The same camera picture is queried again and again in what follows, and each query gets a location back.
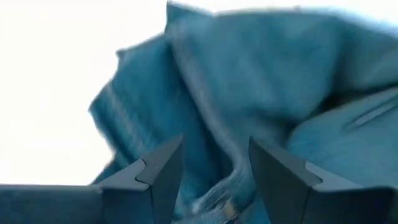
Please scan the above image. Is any dark green garment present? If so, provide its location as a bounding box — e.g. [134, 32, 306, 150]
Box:
[88, 1, 398, 224]

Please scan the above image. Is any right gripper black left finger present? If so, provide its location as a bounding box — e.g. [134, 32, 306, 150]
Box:
[0, 134, 185, 224]

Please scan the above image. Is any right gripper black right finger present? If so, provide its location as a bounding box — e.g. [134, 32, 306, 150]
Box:
[248, 136, 398, 224]

